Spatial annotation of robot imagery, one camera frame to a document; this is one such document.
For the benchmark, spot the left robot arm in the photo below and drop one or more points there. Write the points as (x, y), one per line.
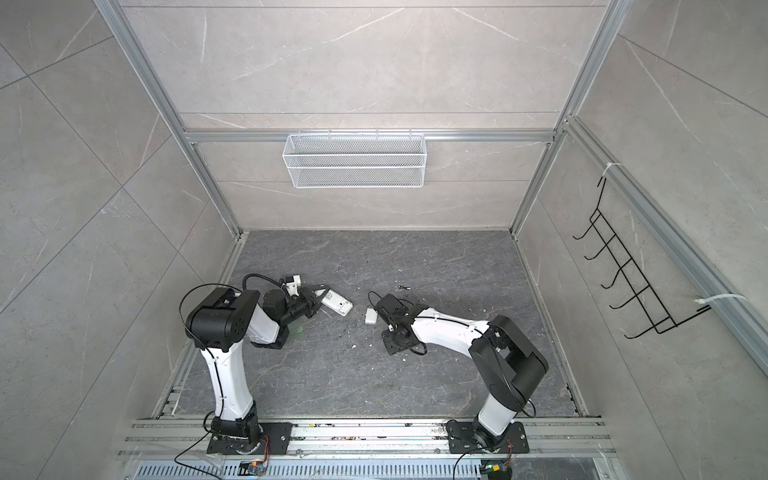
(221, 324)

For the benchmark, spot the white remote control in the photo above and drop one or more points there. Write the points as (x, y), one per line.
(336, 302)

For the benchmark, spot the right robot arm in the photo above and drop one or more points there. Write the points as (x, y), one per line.
(509, 364)

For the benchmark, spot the black wire hook rack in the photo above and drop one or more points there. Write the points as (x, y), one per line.
(629, 271)

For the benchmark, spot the aluminium front rail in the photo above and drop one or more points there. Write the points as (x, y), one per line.
(372, 438)

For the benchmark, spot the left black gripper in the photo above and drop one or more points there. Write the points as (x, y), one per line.
(310, 299)

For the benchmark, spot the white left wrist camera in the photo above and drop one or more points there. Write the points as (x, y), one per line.
(292, 284)

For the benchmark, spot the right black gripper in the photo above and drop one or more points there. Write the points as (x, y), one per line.
(390, 347)

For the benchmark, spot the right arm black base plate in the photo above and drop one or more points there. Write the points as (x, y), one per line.
(471, 437)

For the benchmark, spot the white wire mesh basket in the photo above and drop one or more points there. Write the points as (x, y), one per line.
(359, 160)

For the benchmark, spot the white battery cover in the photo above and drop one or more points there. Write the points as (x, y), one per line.
(371, 316)

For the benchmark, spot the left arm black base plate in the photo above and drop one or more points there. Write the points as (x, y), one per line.
(238, 438)

